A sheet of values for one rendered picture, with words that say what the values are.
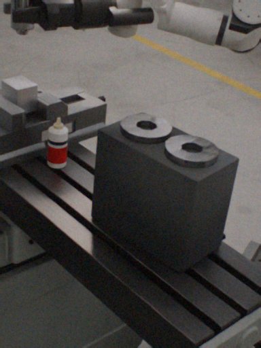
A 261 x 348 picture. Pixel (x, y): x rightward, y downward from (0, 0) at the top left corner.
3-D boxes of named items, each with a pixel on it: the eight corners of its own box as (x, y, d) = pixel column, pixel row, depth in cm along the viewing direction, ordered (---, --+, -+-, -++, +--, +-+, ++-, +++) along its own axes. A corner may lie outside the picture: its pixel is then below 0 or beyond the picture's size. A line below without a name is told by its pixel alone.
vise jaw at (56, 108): (35, 94, 146) (35, 79, 144) (68, 115, 139) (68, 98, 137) (13, 100, 142) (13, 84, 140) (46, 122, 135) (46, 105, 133)
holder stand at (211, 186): (132, 194, 127) (143, 104, 117) (221, 246, 115) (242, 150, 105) (90, 217, 119) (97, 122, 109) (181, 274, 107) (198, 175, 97)
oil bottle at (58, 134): (58, 157, 137) (60, 111, 131) (70, 165, 134) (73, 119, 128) (43, 162, 134) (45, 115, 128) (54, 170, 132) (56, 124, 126)
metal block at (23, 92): (21, 100, 140) (21, 75, 137) (37, 110, 136) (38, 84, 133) (1, 105, 136) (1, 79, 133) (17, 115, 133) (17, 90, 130)
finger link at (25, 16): (11, 8, 121) (42, 6, 124) (11, 24, 123) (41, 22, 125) (14, 11, 120) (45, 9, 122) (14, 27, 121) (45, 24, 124)
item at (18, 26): (39, 28, 127) (39, 0, 124) (20, 32, 124) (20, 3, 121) (24, 22, 129) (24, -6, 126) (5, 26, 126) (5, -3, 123)
